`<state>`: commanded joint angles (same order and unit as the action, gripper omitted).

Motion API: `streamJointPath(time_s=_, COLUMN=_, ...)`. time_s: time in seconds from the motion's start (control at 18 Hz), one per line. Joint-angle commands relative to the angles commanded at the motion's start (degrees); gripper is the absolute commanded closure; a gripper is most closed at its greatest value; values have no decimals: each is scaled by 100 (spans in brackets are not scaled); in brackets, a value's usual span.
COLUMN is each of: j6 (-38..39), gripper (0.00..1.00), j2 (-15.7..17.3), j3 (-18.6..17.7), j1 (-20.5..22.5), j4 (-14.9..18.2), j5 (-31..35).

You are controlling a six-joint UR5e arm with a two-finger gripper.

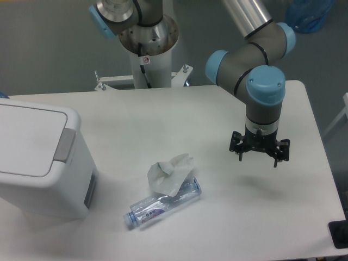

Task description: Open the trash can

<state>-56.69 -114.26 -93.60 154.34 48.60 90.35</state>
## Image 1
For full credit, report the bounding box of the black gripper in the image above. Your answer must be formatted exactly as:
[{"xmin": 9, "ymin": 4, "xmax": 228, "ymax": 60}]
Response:
[{"xmin": 229, "ymin": 126, "xmax": 290, "ymax": 168}]

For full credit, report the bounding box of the white push-lid trash can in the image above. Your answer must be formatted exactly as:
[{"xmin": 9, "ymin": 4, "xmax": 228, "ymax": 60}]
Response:
[{"xmin": 1, "ymin": 98, "xmax": 98, "ymax": 219}]

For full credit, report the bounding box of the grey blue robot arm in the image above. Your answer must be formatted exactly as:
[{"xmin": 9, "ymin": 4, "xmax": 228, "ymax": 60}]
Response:
[{"xmin": 89, "ymin": 1, "xmax": 296, "ymax": 163}]

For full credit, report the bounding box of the crumpled white tissue paper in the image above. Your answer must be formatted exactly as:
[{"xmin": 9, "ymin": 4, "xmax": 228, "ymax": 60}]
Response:
[{"xmin": 147, "ymin": 153, "xmax": 195, "ymax": 197}]

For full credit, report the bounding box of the black device at table edge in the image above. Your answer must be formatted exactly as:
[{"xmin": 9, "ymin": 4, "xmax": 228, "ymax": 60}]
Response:
[{"xmin": 328, "ymin": 220, "xmax": 347, "ymax": 249}]

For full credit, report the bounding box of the crushed clear plastic bottle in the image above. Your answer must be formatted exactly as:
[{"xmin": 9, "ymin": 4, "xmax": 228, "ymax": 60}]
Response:
[{"xmin": 123, "ymin": 176, "xmax": 202, "ymax": 229}]

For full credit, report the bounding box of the blue plastic bag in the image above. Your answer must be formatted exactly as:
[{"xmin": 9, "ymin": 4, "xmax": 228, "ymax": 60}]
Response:
[{"xmin": 285, "ymin": 0, "xmax": 335, "ymax": 34}]

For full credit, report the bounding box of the white frame at right edge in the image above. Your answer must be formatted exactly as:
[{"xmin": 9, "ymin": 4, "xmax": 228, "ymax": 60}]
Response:
[{"xmin": 322, "ymin": 92, "xmax": 347, "ymax": 141}]

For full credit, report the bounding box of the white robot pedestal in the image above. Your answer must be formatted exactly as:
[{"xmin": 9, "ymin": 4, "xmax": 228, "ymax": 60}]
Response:
[{"xmin": 95, "ymin": 14, "xmax": 193, "ymax": 91}]

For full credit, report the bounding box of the black cable on pedestal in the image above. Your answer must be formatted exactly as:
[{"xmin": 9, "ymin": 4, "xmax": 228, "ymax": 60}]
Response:
[{"xmin": 137, "ymin": 42, "xmax": 152, "ymax": 89}]

